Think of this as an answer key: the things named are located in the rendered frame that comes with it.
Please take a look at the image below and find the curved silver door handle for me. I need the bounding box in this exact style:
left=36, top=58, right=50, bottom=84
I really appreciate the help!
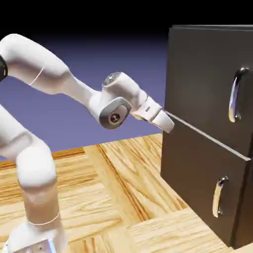
left=228, top=67, right=250, bottom=123
left=212, top=175, right=229, bottom=218

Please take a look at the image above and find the dark wooden cabinet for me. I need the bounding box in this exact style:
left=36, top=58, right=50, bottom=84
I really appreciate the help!
left=160, top=24, right=253, bottom=250

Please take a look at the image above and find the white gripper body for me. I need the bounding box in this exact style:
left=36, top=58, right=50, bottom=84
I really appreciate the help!
left=151, top=110, right=175, bottom=134

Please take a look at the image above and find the dark cabinet door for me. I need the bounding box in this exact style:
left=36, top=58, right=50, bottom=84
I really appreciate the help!
left=160, top=118, right=248, bottom=248
left=164, top=27, right=253, bottom=159

